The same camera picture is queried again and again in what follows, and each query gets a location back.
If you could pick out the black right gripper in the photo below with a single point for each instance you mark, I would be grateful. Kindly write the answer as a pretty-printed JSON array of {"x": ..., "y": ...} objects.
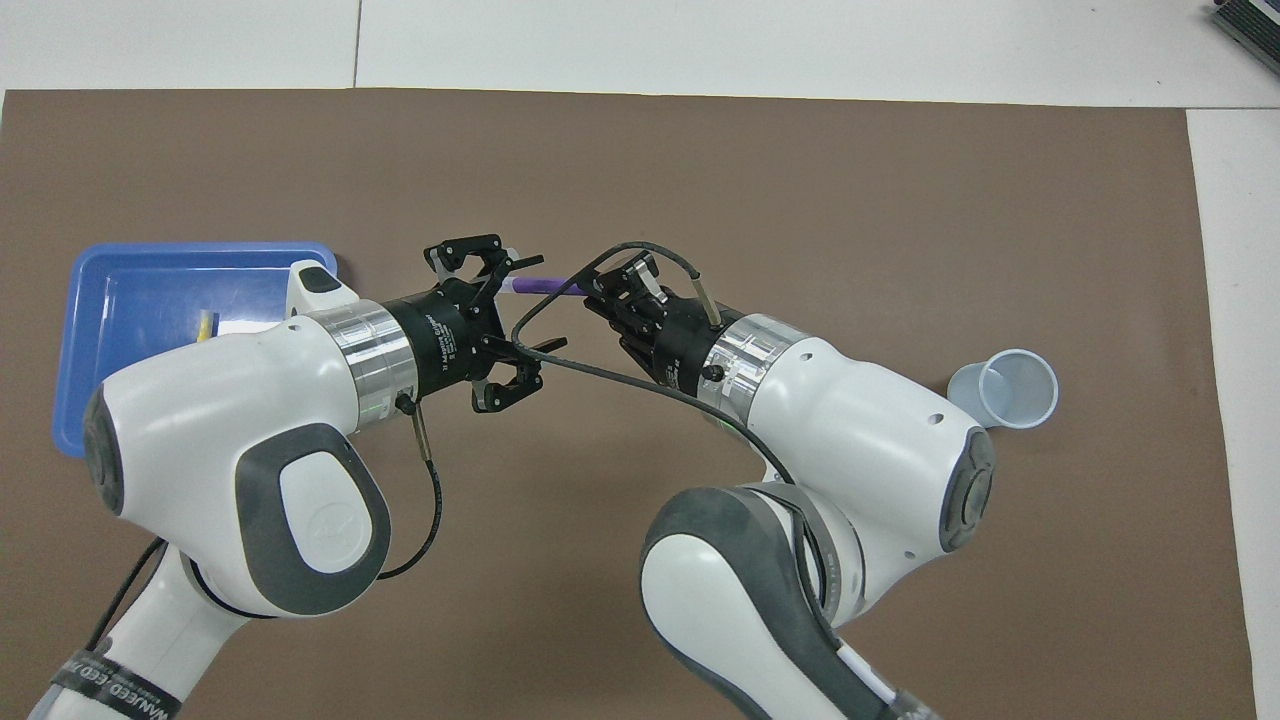
[{"x": 685, "y": 345}]

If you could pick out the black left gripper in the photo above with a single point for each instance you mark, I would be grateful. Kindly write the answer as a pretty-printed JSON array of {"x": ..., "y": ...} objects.
[{"x": 445, "y": 335}]

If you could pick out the purple pen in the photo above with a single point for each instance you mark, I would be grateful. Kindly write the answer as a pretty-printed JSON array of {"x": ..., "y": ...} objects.
[{"x": 545, "y": 286}]

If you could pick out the yellow pen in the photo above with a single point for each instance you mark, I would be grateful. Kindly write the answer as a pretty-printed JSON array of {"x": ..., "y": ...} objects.
[{"x": 207, "y": 327}]

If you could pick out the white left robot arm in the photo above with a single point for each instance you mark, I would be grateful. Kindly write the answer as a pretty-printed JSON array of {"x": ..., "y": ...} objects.
[{"x": 220, "y": 400}]

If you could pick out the blue plastic tray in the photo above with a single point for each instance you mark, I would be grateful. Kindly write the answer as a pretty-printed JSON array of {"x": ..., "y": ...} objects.
[{"x": 130, "y": 300}]

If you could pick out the brown table mat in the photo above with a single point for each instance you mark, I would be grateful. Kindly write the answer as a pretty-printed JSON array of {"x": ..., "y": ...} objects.
[{"x": 640, "y": 150}]

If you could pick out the clear plastic cup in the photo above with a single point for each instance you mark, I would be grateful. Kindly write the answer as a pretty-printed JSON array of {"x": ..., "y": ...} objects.
[{"x": 1020, "y": 395}]

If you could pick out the grey vented device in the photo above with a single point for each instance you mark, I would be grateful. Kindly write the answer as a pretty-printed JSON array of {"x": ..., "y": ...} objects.
[{"x": 1250, "y": 25}]

